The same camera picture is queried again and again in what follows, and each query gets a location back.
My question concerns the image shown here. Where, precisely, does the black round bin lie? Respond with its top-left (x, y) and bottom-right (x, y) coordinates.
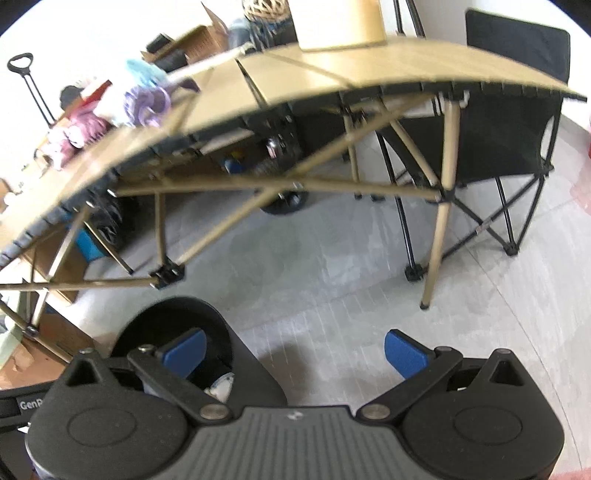
top-left (111, 296), bottom-right (284, 409)

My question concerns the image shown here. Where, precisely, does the open cardboard box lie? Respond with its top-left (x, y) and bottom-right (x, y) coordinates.
top-left (143, 2), bottom-right (232, 63)

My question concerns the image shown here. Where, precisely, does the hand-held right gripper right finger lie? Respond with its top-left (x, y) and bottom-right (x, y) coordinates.
top-left (355, 329), bottom-right (539, 423)

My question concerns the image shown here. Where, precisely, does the light blue fluffy cloth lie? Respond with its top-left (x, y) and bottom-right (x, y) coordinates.
top-left (127, 58), bottom-right (167, 86)

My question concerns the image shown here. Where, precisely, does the yellow thermos jug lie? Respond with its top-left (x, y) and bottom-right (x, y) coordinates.
top-left (291, 0), bottom-right (386, 51)

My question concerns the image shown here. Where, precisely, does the wicker ball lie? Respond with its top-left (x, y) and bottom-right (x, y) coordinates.
top-left (242, 0), bottom-right (289, 19)

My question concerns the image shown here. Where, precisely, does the white round sponge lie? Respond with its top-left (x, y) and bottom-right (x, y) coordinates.
top-left (205, 371), bottom-right (234, 402)

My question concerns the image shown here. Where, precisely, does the pink tan sponge block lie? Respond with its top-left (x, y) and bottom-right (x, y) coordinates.
top-left (48, 106), bottom-right (112, 169)

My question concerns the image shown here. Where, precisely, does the black folding chair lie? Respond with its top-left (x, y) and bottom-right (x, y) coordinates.
top-left (379, 9), bottom-right (571, 282)

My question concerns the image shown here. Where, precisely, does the orange cardboard box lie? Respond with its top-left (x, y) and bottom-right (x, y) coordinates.
top-left (83, 80), bottom-right (112, 101)

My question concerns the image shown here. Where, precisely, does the black trolley handle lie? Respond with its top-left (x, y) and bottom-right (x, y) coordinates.
top-left (8, 53), bottom-right (58, 127)

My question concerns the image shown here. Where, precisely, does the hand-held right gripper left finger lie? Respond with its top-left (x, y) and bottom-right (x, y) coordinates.
top-left (48, 329), bottom-right (234, 423)

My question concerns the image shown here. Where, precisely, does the black bag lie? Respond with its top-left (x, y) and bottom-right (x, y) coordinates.
top-left (60, 85), bottom-right (86, 109)

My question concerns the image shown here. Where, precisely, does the purple mesh bag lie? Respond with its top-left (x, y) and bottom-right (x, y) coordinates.
top-left (124, 83), bottom-right (174, 127)

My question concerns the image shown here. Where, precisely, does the tan slatted folding table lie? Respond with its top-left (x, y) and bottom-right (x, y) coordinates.
top-left (0, 34), bottom-right (587, 337)

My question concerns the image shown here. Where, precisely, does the black wagon wheel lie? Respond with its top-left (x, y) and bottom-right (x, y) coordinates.
top-left (261, 182), bottom-right (309, 215)

